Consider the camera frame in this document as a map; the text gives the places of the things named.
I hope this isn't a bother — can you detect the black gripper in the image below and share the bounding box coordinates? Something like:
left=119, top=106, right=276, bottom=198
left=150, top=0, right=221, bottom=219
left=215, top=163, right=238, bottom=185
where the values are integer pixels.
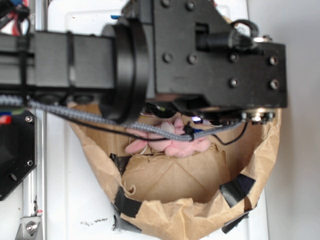
left=121, top=0, right=288, bottom=122

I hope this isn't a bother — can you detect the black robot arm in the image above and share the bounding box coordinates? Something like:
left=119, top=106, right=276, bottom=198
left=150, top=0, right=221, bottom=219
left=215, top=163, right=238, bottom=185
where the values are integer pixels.
left=0, top=0, right=288, bottom=124

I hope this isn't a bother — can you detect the pink plush bunny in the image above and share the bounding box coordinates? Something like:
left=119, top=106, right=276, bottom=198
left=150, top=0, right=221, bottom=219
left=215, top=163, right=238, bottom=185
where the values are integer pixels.
left=125, top=129, right=211, bottom=158

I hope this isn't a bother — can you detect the black tape lower right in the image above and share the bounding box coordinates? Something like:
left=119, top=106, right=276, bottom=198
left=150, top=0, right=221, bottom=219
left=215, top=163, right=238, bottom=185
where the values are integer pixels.
left=219, top=174, right=256, bottom=208

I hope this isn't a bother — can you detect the black tape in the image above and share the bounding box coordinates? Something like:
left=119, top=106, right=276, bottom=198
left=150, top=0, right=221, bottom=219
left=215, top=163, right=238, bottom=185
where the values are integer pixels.
left=113, top=187, right=142, bottom=218
left=219, top=174, right=256, bottom=208

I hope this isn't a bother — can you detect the black tape lower left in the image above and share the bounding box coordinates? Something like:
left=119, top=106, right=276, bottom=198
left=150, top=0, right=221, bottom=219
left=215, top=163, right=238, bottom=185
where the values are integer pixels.
left=113, top=187, right=142, bottom=218

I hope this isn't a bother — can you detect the white plastic tray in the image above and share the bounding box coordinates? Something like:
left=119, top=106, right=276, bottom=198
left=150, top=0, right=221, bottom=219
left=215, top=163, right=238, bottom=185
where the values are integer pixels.
left=46, top=0, right=270, bottom=240

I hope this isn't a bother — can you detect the grey braided cable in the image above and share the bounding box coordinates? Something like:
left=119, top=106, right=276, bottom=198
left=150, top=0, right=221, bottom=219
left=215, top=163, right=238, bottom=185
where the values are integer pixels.
left=0, top=94, right=245, bottom=142

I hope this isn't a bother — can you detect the brown paper bag enclosure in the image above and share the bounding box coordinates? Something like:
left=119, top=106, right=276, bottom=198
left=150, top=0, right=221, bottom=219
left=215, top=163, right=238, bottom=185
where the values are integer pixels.
left=71, top=110, right=282, bottom=240

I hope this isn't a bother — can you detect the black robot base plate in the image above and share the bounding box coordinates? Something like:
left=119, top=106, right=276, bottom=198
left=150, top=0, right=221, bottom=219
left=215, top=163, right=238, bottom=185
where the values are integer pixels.
left=0, top=111, right=37, bottom=201

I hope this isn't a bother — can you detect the aluminium rail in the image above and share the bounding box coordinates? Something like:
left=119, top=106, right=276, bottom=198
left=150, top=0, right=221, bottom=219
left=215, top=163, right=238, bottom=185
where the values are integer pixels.
left=21, top=0, right=48, bottom=240

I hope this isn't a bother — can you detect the metal corner bracket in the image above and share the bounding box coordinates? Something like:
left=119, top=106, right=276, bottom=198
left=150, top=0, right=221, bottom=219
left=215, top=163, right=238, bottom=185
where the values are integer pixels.
left=15, top=216, right=44, bottom=240

